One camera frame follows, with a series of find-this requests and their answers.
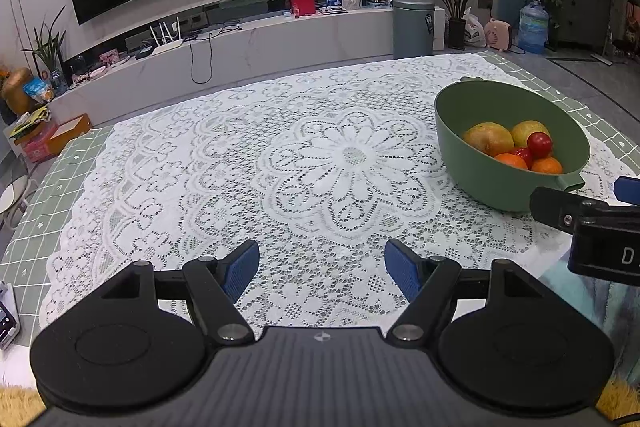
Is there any white lace tablecloth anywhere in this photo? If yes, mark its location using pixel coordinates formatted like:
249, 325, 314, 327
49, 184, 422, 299
37, 52, 640, 333

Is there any large yellow-green pear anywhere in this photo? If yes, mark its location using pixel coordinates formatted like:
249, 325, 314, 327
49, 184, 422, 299
511, 120, 552, 148

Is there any white round floor device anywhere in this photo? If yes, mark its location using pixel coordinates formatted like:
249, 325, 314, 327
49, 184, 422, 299
0, 174, 31, 214

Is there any grey white gadget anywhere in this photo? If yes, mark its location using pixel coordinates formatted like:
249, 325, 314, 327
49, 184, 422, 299
0, 281, 22, 350

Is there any golden vase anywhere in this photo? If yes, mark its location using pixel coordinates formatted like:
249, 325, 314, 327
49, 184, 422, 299
0, 67, 35, 115

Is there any green colander bowl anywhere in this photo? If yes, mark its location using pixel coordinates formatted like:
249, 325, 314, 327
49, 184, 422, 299
434, 77, 591, 214

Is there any dark drawer cabinet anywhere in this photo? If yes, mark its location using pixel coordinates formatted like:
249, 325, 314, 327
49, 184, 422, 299
550, 0, 615, 52

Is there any slim leafy plant in vase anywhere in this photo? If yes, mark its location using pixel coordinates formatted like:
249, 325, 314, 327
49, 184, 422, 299
21, 6, 68, 96

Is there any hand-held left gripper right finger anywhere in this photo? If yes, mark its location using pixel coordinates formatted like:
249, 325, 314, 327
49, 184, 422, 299
384, 238, 586, 342

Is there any long-leaf potted plant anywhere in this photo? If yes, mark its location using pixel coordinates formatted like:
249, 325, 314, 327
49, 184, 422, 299
414, 0, 500, 50

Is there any orange cardboard box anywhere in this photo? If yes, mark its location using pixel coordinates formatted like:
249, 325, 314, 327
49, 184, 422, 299
45, 113, 93, 158

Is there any blue water jug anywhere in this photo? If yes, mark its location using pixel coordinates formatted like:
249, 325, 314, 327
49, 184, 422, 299
517, 0, 550, 55

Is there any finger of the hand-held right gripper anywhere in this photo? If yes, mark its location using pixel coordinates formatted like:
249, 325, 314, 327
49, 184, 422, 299
529, 187, 611, 238
614, 176, 640, 206

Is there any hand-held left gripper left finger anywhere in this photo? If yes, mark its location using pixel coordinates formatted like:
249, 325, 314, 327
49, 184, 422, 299
57, 239, 261, 345

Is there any white router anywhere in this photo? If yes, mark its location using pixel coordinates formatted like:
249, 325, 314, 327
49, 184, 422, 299
149, 18, 183, 58

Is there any grey trash bin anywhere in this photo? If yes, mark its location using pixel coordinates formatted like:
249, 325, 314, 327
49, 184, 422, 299
392, 0, 435, 58

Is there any stack of colourful packets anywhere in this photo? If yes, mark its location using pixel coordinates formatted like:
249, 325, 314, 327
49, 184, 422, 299
9, 104, 51, 140

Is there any orange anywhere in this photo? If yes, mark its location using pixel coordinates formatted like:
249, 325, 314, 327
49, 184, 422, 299
531, 156, 564, 175
494, 153, 529, 171

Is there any white plastic bag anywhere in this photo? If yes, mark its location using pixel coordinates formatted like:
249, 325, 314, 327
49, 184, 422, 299
462, 7, 487, 48

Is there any red-tinged mango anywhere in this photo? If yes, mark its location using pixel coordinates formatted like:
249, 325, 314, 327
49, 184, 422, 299
461, 122, 516, 156

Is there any pink heater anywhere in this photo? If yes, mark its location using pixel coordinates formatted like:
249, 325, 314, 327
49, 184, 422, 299
484, 18, 516, 50

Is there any blue snack bag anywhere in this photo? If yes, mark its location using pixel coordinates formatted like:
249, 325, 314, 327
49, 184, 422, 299
22, 77, 55, 104

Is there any pink box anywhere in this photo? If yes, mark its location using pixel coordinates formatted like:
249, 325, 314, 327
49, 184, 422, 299
17, 122, 61, 164

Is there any black cable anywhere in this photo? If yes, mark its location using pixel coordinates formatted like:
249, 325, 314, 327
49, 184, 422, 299
189, 27, 241, 85

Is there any light blue cloth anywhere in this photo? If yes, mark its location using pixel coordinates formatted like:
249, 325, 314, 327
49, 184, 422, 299
537, 257, 640, 388

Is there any white marble TV cabinet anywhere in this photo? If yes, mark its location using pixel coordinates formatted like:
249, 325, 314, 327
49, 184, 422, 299
47, 9, 396, 128

